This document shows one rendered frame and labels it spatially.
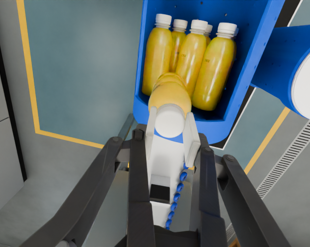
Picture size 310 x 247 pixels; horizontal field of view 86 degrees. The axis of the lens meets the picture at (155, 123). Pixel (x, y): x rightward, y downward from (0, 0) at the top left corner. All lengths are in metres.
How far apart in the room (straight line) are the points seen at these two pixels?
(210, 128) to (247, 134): 1.60
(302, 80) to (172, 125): 0.50
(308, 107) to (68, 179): 2.56
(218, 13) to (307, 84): 0.33
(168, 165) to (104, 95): 1.13
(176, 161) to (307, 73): 0.56
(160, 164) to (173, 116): 0.64
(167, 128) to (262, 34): 0.25
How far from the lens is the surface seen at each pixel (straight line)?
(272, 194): 2.70
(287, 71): 0.66
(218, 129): 0.39
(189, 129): 0.18
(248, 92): 1.60
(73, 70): 1.82
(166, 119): 0.20
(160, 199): 0.77
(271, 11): 0.38
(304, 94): 0.67
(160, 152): 0.78
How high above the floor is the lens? 1.55
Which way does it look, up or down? 62 degrees down
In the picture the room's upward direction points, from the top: 170 degrees counter-clockwise
